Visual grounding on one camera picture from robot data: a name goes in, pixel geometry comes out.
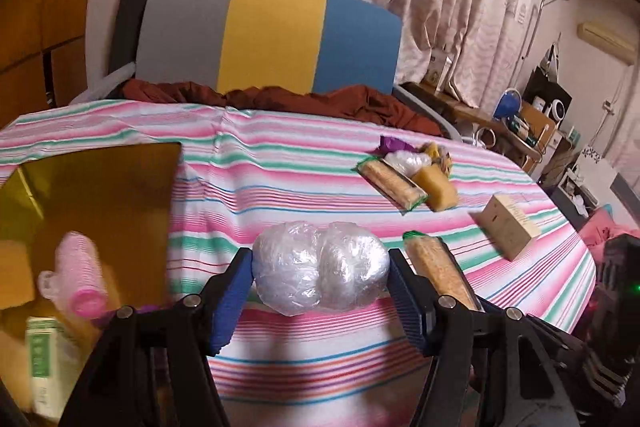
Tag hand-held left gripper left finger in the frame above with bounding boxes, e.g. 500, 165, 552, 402
60, 247, 253, 427

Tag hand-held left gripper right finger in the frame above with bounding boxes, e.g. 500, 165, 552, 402
387, 248, 591, 427

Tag cracker packet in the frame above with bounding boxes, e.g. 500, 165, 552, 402
356, 157, 430, 210
402, 230, 483, 312

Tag plastic-wrapped white balls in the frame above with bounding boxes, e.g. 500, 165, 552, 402
251, 220, 391, 319

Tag small cardboard box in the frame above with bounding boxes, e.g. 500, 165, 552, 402
481, 193, 542, 262

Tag clear plastic bag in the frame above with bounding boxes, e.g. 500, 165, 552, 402
385, 150, 432, 178

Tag purple snack packet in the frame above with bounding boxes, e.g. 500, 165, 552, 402
372, 135, 417, 155

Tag pink hair roller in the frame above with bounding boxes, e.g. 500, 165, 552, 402
39, 231, 108, 319

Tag gold metal tin box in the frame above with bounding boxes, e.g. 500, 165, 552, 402
0, 142, 183, 423

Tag green and white box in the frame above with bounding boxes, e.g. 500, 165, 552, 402
25, 316, 83, 420

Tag pink cloth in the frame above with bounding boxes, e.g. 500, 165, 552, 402
577, 204, 626, 248

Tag white cabinet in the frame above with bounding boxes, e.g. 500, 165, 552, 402
560, 152, 618, 208

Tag striped pink green tablecloth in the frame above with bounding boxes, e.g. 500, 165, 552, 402
0, 99, 598, 427

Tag wooden storage box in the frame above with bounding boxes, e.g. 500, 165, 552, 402
517, 102, 558, 148

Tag wooden desk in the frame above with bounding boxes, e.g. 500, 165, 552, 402
400, 81, 543, 162

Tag dark red cloth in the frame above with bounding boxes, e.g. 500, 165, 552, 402
122, 78, 443, 138

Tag white carton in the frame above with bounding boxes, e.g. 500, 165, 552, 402
427, 54, 453, 90

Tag metal hook pole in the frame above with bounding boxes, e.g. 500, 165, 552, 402
510, 0, 570, 108

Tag grey yellow blue chair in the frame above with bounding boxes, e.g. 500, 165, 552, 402
82, 0, 463, 142

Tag black rolled mat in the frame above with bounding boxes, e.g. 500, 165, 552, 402
109, 0, 162, 75

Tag wooden wardrobe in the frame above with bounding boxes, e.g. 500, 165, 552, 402
0, 0, 108, 122

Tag wall air conditioner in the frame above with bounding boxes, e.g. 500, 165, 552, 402
577, 22, 638, 66

